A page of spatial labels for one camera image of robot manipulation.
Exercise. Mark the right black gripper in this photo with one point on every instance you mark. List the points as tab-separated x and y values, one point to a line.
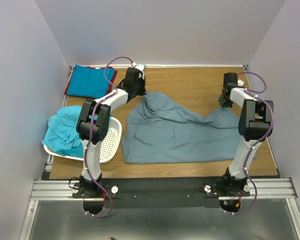
223	104

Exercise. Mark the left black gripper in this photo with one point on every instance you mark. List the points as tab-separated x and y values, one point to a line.
142	92

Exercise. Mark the grey-blue t shirt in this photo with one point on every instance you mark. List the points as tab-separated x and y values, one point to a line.
160	131

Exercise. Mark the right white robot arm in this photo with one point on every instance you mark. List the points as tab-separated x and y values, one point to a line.
255	124

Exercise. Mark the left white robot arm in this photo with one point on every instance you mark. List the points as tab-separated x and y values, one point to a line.
93	124

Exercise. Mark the folded teal t shirt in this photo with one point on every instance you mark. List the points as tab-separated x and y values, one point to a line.
90	82

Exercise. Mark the white perforated basket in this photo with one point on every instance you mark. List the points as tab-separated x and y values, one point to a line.
109	145

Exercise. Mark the crumpled teal t shirt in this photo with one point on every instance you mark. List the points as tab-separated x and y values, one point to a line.
61	136

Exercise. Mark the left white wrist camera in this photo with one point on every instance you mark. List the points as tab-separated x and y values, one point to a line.
140	67

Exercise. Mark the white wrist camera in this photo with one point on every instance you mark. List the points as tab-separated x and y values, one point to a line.
140	67
240	82

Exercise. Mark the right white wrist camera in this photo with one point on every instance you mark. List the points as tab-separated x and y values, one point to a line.
240	82

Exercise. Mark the aluminium frame rail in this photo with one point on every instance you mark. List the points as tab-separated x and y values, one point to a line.
259	189

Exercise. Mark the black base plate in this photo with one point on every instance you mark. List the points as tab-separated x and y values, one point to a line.
155	193

